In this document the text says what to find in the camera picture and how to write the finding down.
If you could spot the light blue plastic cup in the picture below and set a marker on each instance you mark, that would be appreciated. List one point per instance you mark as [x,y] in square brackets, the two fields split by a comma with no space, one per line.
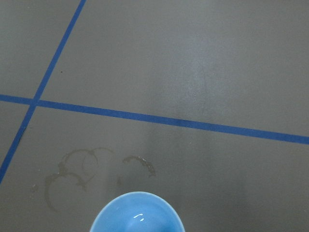
[137,212]

